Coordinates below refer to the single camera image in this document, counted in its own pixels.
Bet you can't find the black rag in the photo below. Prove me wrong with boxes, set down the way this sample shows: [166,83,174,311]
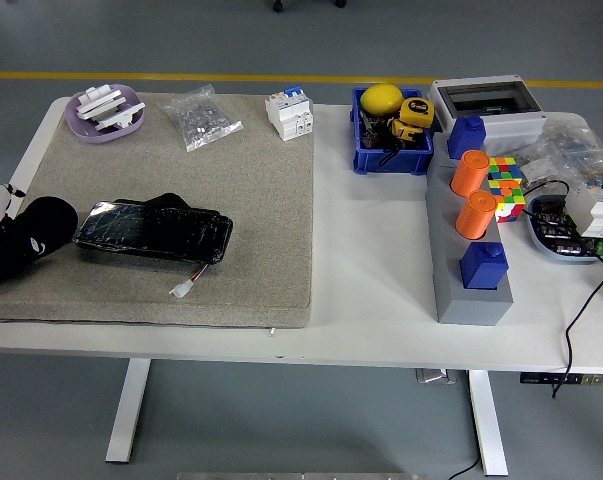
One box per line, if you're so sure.
[0,195,80,290]

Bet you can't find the grey box under desk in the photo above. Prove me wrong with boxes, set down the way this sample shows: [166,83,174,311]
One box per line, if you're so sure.
[414,368,458,385]

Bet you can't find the black desk control panel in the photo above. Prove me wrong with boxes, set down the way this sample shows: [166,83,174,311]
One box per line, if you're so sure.
[519,372,603,386]

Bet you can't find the purple plastic bowl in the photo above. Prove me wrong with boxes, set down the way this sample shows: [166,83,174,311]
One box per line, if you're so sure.
[63,83,146,145]

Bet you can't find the white flat plastic strips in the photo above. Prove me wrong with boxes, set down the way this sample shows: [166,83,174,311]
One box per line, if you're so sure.
[75,85,128,121]

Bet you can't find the clear bag of screws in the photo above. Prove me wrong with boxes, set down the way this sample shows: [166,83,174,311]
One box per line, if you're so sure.
[156,83,244,154]

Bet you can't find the grey-brown mat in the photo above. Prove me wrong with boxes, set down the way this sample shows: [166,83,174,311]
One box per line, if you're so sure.
[0,92,316,330]

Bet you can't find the white table leg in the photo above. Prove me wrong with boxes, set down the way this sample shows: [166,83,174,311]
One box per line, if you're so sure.
[104,358,152,464]
[466,369,510,477]

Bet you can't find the white circuit breaker with orange mark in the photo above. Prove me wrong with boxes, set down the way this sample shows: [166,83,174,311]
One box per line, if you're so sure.
[264,84,315,144]

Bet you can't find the blue plastic bin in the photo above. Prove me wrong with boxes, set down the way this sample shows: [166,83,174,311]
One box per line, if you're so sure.
[349,86,436,176]

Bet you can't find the yellow lemon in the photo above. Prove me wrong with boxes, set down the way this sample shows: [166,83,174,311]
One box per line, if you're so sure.
[359,83,405,117]

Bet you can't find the yellow and black small tool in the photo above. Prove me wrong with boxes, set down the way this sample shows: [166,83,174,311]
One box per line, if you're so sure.
[385,118,426,147]

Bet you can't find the yellow round tape measure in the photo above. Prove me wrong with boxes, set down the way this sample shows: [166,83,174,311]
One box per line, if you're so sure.
[397,97,435,130]

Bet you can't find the orange cylinder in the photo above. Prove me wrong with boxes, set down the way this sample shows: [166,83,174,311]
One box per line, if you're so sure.
[449,149,491,198]
[454,189,499,240]

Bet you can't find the blue block with knob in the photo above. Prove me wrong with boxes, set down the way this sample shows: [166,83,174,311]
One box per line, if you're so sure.
[459,241,510,291]
[445,113,488,160]

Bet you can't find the grey shape sorter base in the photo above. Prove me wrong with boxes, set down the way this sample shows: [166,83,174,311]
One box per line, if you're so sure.
[424,134,515,327]

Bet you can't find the colourful puzzle cube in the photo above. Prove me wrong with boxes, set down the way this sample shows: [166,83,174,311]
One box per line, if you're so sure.
[485,156,527,224]

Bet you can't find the white electrical distribution box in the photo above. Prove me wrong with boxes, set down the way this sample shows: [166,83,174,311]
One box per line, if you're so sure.
[425,74,548,147]

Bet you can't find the light blue tray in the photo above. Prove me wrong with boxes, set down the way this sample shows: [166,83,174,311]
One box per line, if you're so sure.
[524,194,603,265]

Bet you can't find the dark electronic components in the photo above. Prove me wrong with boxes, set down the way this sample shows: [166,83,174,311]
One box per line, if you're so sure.
[534,198,596,257]

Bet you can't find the clear bag of small parts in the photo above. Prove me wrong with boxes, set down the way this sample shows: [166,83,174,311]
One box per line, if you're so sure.
[483,117,603,195]

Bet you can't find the white circuit breaker with blue switches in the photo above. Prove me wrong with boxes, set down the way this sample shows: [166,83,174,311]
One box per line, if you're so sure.
[564,179,603,239]

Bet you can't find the white plastic clip bracket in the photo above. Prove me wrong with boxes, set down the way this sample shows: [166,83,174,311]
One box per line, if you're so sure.
[94,101,146,134]

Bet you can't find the white connector with coloured wires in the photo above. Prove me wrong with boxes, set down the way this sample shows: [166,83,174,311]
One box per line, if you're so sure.
[169,264,215,300]

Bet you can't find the black power cable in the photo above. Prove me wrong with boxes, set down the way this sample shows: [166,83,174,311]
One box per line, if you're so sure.
[523,179,603,400]

